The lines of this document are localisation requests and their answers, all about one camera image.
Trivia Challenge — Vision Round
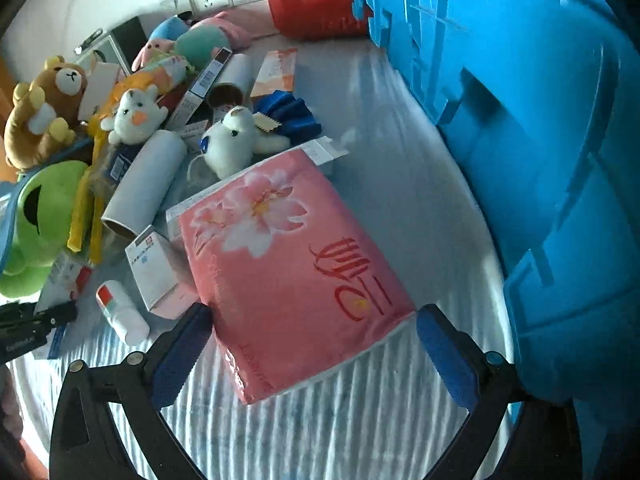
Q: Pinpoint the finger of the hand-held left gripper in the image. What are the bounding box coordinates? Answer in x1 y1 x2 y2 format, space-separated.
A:
30 303 79 332

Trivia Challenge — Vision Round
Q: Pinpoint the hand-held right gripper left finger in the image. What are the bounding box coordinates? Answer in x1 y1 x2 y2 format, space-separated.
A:
47 302 213 480

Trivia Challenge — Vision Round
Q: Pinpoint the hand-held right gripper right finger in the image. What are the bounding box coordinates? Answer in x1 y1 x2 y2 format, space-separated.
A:
416 304 586 480

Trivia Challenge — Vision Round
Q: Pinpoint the pink floral tissue pack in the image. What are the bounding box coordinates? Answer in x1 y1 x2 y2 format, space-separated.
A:
178 148 416 405

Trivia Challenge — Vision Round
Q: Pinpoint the blue plastic crate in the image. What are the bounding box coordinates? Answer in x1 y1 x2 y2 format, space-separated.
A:
345 0 640 403

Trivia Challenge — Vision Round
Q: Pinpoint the white spray bottle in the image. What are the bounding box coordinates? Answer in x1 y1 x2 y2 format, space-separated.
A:
95 280 151 346

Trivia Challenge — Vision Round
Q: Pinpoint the white medicine box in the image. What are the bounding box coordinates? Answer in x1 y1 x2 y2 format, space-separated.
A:
124 223 201 320

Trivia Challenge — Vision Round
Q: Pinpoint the green frog plush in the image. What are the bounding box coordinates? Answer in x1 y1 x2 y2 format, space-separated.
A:
0 160 91 299

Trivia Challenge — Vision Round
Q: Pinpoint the white paper roll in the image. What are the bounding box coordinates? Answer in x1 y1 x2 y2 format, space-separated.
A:
207 53 254 109
102 130 187 239

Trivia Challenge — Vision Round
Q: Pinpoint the brown teddy bear plush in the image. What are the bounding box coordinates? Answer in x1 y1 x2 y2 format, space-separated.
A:
4 56 90 171

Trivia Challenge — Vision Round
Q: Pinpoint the white cat plush orange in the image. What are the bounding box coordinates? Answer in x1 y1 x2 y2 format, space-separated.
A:
100 85 170 146

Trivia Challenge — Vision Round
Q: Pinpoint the white lamb plush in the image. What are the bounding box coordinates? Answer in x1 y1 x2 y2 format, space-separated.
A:
199 106 291 181

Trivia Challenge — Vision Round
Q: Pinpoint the small white box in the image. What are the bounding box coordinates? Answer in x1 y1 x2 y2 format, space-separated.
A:
295 137 351 176

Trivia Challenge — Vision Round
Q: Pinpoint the printed tissue packet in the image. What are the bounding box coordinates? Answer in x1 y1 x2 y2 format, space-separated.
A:
112 55 194 106

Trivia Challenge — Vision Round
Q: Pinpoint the blue cloth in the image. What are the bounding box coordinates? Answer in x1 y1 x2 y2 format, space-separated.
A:
252 90 321 139

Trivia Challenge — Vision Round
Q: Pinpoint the black white long box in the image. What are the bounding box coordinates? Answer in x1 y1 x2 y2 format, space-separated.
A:
165 46 234 131

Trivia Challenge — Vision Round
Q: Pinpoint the black gift box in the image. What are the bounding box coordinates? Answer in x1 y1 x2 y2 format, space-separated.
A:
75 16 149 82

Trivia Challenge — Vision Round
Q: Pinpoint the blue-shirt pig plush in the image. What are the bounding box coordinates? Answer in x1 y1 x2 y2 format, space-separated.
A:
132 16 194 74

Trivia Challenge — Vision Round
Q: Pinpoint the orange white box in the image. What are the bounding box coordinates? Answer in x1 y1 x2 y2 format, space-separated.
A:
250 48 299 101

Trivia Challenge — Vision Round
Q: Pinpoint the teal-dress pig plush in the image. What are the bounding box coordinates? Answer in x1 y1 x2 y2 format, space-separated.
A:
175 11 256 69

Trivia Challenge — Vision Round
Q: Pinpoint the red small suitcase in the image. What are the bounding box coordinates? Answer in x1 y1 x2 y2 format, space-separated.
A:
260 0 374 41

